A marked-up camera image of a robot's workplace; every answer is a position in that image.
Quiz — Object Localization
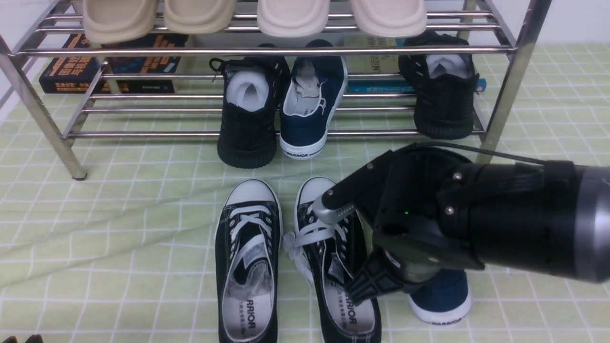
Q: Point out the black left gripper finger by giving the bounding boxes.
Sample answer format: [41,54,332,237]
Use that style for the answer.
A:
[25,334,44,343]
[2,336,18,343]

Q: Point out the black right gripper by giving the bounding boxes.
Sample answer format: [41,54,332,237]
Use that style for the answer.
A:
[322,146,484,305]

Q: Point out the navy canvas shoe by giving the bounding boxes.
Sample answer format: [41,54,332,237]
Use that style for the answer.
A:
[279,56,348,160]
[408,270,472,326]

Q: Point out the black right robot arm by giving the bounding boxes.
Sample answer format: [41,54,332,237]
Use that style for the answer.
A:
[312,141,610,304]

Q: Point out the metal shoe rack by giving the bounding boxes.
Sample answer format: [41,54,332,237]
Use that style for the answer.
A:
[1,0,551,181]

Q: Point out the black white canvas sneaker right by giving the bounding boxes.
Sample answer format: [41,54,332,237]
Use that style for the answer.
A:
[283,177,382,343]

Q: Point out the black white canvas sneaker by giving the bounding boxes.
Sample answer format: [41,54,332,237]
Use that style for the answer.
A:
[215,179,283,343]
[283,177,382,343]

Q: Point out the black white canvas sneaker left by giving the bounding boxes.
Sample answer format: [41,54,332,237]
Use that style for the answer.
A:
[215,179,283,343]

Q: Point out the black knit sneaker right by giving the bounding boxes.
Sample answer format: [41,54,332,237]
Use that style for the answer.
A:
[398,53,480,140]

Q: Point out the black knit sneaker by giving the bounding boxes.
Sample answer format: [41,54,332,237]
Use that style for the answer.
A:
[398,53,480,140]
[209,56,291,169]

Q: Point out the black knit sneaker left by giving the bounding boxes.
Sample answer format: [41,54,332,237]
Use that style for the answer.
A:
[209,56,291,169]

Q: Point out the cream slipper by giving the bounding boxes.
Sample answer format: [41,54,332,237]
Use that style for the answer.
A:
[257,0,331,38]
[349,0,427,38]

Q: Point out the black orange book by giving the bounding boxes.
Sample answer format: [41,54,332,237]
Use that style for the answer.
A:
[39,33,193,94]

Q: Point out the beige slipper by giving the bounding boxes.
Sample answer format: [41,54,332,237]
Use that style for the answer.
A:
[83,0,158,45]
[163,0,237,35]

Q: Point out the beige slipper far left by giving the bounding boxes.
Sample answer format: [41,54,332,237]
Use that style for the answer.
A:
[83,0,158,45]

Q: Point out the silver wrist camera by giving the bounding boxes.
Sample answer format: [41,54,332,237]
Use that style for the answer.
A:
[312,195,356,224]

